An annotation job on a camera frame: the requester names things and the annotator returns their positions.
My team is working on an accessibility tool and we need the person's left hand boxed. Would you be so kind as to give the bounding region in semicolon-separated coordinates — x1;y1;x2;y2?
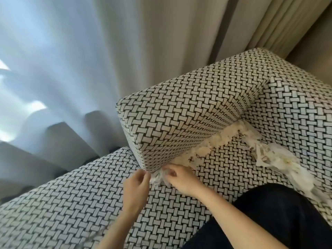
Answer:
122;169;151;213

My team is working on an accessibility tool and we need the person's right hand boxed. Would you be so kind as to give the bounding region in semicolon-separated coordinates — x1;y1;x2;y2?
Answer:
162;164;206;198

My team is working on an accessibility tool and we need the black white woven-pattern sofa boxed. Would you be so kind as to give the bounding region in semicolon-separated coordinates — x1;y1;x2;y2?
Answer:
0;48;332;249

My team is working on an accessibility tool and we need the pile of white paper scraps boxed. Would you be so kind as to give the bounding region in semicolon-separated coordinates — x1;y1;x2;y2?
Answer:
150;119;332;208

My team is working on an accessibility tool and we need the person's left forearm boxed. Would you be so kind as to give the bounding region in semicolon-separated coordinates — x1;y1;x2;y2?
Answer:
96;207;142;249

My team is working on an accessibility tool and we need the person's right forearm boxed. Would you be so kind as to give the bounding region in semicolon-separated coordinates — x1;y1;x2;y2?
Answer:
193;188;290;249

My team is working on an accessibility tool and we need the sheer white curtain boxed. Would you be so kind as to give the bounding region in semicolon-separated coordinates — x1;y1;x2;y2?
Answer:
0;0;240;205

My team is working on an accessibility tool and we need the pleated beige curtain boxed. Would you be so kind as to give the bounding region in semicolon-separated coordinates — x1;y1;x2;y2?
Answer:
215;0;332;61

